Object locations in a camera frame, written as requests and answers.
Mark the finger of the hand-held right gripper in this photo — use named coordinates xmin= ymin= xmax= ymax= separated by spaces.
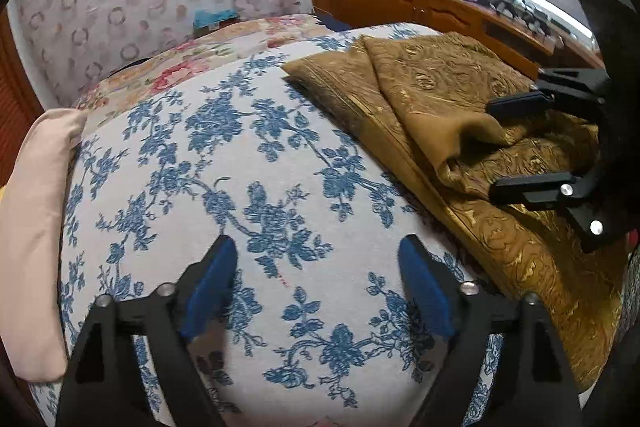
xmin=489 ymin=166 xmax=630 ymax=254
xmin=486 ymin=67 xmax=610 ymax=118

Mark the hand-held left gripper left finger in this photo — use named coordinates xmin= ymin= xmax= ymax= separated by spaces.
xmin=55 ymin=234 xmax=238 ymax=427

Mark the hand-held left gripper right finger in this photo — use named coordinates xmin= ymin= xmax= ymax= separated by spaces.
xmin=398 ymin=234 xmax=583 ymax=427

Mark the brown paisley garment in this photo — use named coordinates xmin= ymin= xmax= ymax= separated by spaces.
xmin=282 ymin=32 xmax=632 ymax=394

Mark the black gadgets cluster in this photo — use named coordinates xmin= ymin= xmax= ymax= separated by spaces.
xmin=481 ymin=0 xmax=552 ymax=34

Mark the blue floral white blanket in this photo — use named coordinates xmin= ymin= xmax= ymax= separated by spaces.
xmin=29 ymin=23 xmax=507 ymax=427

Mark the wooden cabinet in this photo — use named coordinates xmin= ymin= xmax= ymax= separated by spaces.
xmin=310 ymin=0 xmax=606 ymax=78

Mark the pink pillow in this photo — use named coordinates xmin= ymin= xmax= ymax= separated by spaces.
xmin=0 ymin=107 xmax=89 ymax=384

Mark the navy blue sheet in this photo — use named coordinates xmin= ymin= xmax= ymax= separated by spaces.
xmin=315 ymin=11 xmax=353 ymax=32

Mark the pink floral quilt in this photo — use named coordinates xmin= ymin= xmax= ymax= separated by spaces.
xmin=75 ymin=13 xmax=332 ymax=108

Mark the teal box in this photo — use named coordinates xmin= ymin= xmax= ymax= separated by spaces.
xmin=192 ymin=8 xmax=239 ymax=31

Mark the wooden door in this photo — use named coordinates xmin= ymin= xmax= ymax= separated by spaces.
xmin=0 ymin=11 xmax=45 ymax=188

